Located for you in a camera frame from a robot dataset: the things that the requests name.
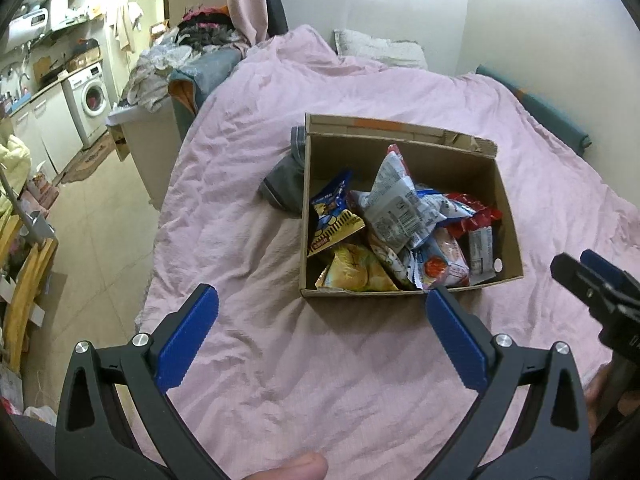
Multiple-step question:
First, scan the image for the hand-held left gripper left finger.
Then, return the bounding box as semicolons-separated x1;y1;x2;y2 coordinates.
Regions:
55;283;231;480

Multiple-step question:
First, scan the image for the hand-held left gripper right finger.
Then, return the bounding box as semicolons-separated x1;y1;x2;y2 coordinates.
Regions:
425;286;593;480

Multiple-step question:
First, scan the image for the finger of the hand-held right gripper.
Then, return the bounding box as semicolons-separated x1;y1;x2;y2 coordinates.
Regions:
580;249;640;307
550;252;609;320

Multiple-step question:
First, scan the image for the light blue shrimp cracker packet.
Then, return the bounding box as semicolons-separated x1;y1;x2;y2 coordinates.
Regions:
414;227;472;289

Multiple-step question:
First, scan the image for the brown cardboard box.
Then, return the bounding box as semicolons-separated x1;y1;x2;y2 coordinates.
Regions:
298;112;525;300

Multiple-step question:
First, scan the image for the yellow peanut snack packet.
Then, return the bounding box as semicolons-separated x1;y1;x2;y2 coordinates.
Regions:
315;242;400;292

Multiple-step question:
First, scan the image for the red snack packet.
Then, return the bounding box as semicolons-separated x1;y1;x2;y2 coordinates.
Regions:
444;191;503;277

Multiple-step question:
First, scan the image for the white and blue snack packet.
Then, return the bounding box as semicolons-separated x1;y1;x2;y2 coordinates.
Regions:
349;144;449;252

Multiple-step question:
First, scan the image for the blue cartoon chip packet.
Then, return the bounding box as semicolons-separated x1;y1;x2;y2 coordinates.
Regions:
307;170;369;257

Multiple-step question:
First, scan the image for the person's right hand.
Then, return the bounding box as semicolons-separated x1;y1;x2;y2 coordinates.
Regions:
585;367;614;422

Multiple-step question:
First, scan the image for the person's left hand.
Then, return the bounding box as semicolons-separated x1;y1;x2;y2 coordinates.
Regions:
244;452;329;480

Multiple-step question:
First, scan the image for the pink blanket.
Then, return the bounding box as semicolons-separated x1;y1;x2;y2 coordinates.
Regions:
134;25;640;480

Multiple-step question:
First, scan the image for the yellow wooden rack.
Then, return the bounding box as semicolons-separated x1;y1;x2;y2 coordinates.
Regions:
0;212;60;377

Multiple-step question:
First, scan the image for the white plastic bag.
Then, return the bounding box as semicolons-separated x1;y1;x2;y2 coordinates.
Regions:
22;405;59;429

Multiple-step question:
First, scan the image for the grey folded garment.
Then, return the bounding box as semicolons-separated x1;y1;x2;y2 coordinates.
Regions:
259;126;307;212

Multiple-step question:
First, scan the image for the teal padded bed edge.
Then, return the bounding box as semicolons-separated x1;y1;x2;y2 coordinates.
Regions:
475;65;592;158

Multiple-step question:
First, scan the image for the metal stand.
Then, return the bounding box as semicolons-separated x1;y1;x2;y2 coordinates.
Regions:
0;167;56;244

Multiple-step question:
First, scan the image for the brown floor mat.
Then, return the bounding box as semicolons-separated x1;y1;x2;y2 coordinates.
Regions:
62;142;119;185

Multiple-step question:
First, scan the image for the person's grey clothing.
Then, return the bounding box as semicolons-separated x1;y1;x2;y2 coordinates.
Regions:
0;412;67;480

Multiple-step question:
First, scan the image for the pale yellow quilt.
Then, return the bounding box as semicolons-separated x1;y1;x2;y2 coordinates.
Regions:
0;136;32;218

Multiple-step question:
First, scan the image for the white kitchen cabinet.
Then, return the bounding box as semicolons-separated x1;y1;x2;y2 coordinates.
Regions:
10;82;84;174

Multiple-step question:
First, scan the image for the white washing machine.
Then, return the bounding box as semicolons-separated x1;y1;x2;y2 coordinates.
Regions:
62;63;112;150

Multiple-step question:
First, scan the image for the small cardboard box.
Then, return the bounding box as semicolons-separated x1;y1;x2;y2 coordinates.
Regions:
67;52;101;72

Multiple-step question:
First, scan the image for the grey patterned pillow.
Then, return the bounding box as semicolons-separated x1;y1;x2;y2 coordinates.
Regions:
333;29;429;71

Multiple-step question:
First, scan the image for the pile of dark clothes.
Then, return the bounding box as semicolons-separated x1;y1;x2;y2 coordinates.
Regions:
177;6;248;56

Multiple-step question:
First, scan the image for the white hanging towel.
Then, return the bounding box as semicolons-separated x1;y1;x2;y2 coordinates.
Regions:
114;2;146;54

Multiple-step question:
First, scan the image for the pink hanging sheet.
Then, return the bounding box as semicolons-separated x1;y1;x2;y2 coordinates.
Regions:
223;0;271;47

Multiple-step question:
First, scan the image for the white water heater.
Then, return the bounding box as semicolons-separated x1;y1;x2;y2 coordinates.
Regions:
7;0;71;44

